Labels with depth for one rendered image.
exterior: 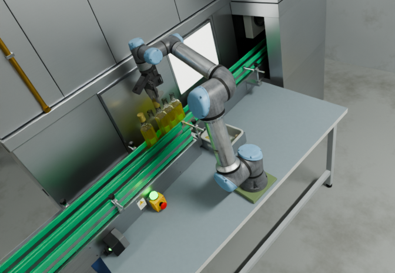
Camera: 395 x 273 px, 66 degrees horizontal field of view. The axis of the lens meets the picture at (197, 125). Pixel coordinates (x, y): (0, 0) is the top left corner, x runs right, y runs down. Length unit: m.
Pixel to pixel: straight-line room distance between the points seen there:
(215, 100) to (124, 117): 0.70
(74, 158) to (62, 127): 0.19
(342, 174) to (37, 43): 2.26
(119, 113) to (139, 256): 0.74
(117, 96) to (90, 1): 0.48
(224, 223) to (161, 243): 0.32
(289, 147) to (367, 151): 1.17
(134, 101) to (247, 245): 1.29
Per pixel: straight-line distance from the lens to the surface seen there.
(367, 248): 2.36
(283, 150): 1.81
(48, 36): 1.51
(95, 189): 1.70
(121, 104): 1.71
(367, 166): 2.77
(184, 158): 1.76
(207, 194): 1.67
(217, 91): 1.20
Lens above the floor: 2.05
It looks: 38 degrees down
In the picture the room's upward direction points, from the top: 17 degrees counter-clockwise
